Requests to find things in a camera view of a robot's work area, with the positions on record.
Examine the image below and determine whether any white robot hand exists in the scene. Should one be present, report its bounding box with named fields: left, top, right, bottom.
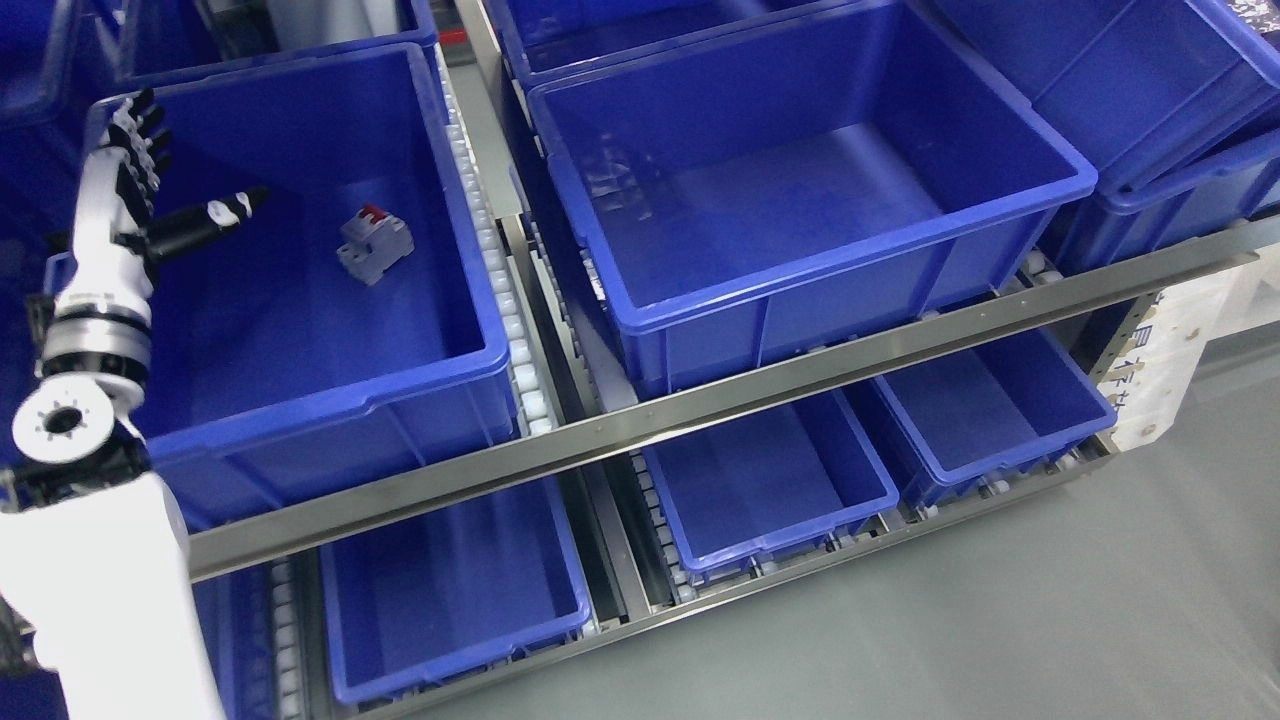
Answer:
left=55, top=88, right=271, bottom=323

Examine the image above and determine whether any grey red circuit breaker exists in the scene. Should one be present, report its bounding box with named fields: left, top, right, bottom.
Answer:
left=335, top=202, right=415, bottom=286

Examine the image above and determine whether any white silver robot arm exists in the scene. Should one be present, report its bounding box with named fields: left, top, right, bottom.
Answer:
left=3, top=88, right=268, bottom=719

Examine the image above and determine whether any large blue bin left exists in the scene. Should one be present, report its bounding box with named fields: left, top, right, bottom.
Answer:
left=42, top=42, right=522, bottom=530

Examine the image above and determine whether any large blue bin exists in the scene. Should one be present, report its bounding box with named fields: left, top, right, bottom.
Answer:
left=42, top=42, right=522, bottom=530
left=527, top=1, right=1098, bottom=400

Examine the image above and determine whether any blue bin lower far left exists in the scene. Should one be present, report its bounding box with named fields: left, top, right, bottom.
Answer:
left=192, top=565, right=278, bottom=719

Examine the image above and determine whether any large blue bin centre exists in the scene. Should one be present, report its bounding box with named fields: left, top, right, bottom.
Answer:
left=527, top=1, right=1098, bottom=400

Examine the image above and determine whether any blue bin lower centre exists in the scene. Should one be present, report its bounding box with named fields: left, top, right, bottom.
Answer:
left=641, top=391, right=900, bottom=582

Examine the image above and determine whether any blue bin lower right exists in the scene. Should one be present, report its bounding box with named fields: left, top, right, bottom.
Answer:
left=842, top=328, right=1117, bottom=509

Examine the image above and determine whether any blue bin upper right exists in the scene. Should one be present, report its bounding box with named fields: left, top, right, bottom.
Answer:
left=936, top=1, right=1279, bottom=275

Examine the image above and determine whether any steel shelf rail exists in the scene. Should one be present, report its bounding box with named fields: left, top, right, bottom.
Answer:
left=191, top=217, right=1277, bottom=582

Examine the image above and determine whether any white shelf upright post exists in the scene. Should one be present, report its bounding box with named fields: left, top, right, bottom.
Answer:
left=1097, top=246, right=1279, bottom=452

